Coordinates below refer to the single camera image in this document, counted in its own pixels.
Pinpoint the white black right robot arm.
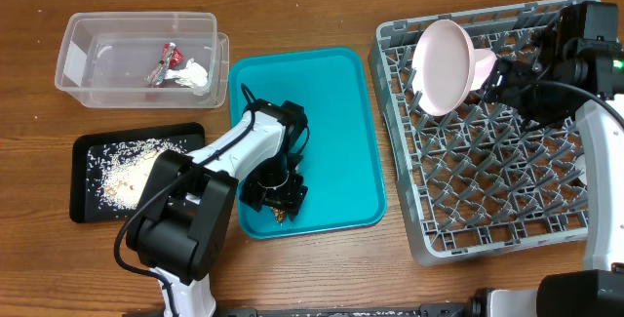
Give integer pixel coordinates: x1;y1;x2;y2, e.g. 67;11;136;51
467;1;623;316

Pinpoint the clear plastic waste bin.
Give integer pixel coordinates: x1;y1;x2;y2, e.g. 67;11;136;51
55;12;229;108

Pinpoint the red snack wrapper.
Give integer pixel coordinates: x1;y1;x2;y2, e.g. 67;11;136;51
146;42;183;88

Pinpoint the grey white bowl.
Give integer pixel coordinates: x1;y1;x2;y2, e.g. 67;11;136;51
574;154;587;185

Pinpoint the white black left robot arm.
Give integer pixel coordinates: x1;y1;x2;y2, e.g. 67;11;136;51
113;99;309;316

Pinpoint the grey dishwasher rack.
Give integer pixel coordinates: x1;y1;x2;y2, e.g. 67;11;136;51
369;0;603;265

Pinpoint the teal plastic tray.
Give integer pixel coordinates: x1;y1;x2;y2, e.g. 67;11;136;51
229;48;387;240

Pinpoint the large white plate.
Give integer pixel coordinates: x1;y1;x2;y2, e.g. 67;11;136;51
411;20;476;116

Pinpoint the black waste tray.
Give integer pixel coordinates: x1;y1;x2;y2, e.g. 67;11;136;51
69;122;205;223

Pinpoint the white tissue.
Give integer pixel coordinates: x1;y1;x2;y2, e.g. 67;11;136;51
165;59;210;95

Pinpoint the pile of spilled rice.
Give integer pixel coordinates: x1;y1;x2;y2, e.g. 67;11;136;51
97;139;187;210

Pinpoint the white bowl with rice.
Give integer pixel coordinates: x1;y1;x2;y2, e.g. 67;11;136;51
471;49;497;91

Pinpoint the brown food scrap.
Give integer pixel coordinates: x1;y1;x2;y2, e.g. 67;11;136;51
272;208;288;223

